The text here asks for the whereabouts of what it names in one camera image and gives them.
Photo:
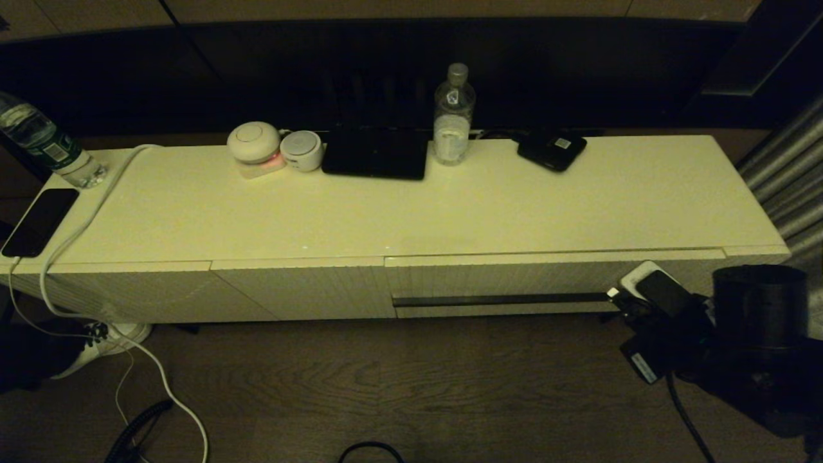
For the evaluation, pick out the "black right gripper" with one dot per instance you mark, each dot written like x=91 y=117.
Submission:
x=675 y=341

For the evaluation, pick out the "black smartphone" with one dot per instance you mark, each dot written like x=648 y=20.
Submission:
x=40 y=220

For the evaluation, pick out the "small white round speaker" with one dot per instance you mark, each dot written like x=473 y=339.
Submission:
x=301 y=150

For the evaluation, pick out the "small black router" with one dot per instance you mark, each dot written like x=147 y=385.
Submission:
x=551 y=152

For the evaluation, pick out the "grey curtain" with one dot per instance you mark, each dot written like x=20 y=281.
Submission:
x=791 y=180

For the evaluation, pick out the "white low cabinet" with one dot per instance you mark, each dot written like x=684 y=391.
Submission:
x=257 y=218

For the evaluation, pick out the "black flat set-top box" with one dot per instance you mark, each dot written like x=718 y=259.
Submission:
x=373 y=156

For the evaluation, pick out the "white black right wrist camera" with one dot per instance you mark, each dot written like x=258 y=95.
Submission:
x=656 y=286

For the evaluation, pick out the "clear water bottle grey cap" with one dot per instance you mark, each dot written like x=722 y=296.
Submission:
x=453 y=116

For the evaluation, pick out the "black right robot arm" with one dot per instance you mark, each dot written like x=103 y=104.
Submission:
x=759 y=308

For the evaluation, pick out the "white drawer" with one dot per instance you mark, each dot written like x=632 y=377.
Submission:
x=488 y=276

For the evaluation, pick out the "water bottle green label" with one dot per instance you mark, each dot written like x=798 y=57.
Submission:
x=45 y=143

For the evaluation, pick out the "large white round lamp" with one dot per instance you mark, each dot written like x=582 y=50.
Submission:
x=254 y=141

